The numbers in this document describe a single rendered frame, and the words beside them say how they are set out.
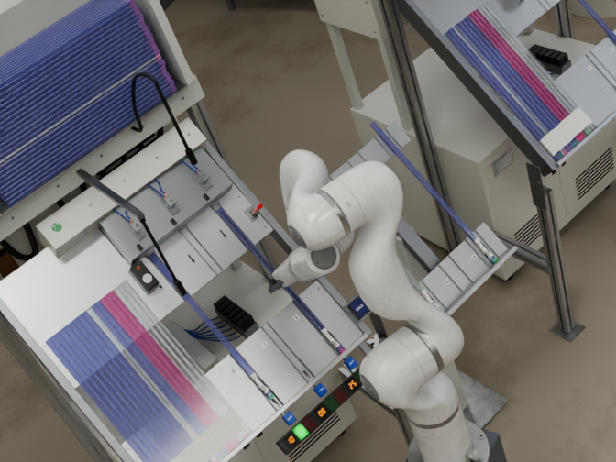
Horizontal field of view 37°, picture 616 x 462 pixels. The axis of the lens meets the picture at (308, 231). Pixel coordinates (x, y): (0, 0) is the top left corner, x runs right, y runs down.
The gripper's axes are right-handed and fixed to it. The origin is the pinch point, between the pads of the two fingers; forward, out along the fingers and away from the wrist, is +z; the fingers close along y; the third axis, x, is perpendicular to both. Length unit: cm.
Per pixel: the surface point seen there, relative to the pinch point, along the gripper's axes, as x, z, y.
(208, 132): -40.8, 15.1, -15.5
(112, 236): -36.7, 8.4, 24.6
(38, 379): -22, 34, 61
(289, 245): -3.6, 8.3, -8.4
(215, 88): -72, 256, -119
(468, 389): 78, 58, -37
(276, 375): 18.1, 5.5, 18.9
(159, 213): -33.2, 8.0, 11.8
